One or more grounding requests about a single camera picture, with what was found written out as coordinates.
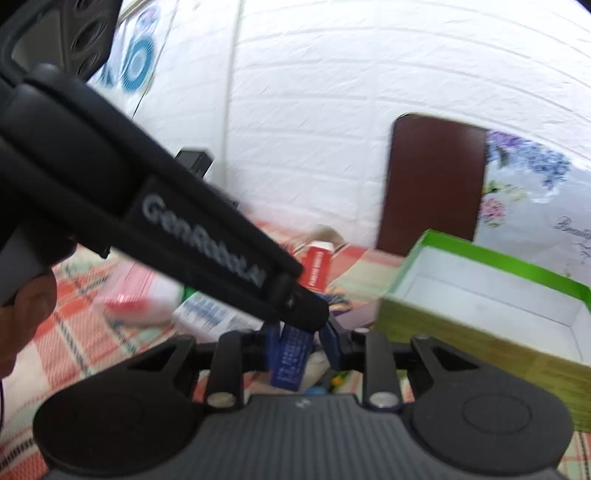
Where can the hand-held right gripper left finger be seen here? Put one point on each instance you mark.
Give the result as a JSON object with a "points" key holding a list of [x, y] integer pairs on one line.
{"points": [[272, 348]]}

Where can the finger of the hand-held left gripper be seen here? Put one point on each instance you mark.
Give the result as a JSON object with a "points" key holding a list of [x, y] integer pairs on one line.
{"points": [[302, 307]]}

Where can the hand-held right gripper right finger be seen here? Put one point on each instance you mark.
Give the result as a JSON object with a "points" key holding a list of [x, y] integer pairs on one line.
{"points": [[331, 344]]}

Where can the small dark blue box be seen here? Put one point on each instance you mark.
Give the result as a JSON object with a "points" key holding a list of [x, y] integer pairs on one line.
{"points": [[291, 362]]}

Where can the colourful card packet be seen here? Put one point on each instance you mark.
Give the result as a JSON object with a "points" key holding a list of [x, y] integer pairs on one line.
{"points": [[339, 381]]}

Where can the red and white box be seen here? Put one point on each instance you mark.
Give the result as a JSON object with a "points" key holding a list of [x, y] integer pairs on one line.
{"points": [[318, 267]]}

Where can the white and blue box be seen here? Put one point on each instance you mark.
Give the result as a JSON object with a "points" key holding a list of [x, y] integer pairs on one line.
{"points": [[207, 318]]}

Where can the small green box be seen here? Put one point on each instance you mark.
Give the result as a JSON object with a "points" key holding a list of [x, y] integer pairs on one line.
{"points": [[188, 292]]}

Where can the pink plastic packet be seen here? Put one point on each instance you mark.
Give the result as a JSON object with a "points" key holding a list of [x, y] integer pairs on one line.
{"points": [[134, 297]]}

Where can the green cardboard box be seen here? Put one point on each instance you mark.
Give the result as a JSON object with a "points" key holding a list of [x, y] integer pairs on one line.
{"points": [[485, 350]]}

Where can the person's left hand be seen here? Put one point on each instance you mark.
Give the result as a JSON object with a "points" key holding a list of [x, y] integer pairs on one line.
{"points": [[23, 318]]}

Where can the purple packet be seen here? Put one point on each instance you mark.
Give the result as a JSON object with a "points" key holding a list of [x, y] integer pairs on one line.
{"points": [[358, 314]]}

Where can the black device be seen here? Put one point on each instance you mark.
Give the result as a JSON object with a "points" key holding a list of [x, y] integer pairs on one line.
{"points": [[194, 160]]}

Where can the plaid tablecloth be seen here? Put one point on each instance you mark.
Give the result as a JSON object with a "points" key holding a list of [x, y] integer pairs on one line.
{"points": [[69, 323]]}

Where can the brown chair back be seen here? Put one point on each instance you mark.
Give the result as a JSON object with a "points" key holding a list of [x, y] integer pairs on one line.
{"points": [[429, 184]]}

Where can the floral white pillow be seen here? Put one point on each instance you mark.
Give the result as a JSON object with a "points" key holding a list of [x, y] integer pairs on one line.
{"points": [[535, 207]]}

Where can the blue and white wall poster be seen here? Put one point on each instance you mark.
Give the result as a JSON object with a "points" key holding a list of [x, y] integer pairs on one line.
{"points": [[136, 55]]}

